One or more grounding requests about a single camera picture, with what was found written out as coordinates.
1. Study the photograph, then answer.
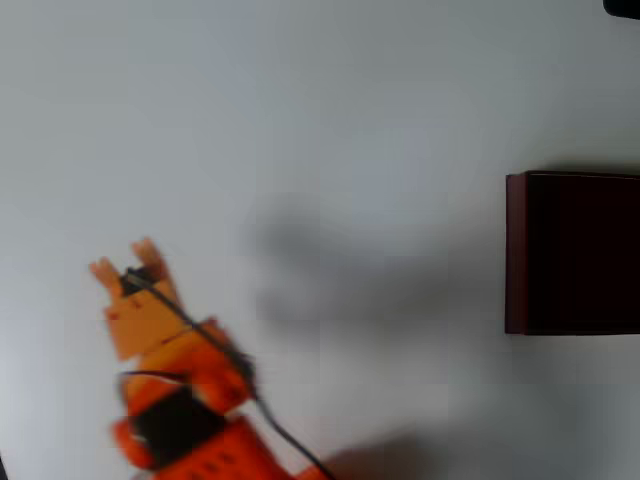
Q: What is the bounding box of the dark red box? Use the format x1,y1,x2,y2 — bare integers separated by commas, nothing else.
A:
504,169,640,337

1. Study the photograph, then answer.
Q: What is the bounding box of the black rounded object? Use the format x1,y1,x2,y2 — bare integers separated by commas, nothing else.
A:
602,0,640,21

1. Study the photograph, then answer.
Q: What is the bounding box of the black camera cable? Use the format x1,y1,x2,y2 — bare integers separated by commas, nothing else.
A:
127,272,336,480

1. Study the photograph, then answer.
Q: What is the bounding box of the light orange camera mount bracket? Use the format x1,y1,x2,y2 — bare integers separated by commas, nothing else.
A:
88,236,201,362

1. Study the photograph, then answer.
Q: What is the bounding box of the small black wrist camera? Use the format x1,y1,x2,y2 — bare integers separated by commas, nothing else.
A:
121,266,157,292

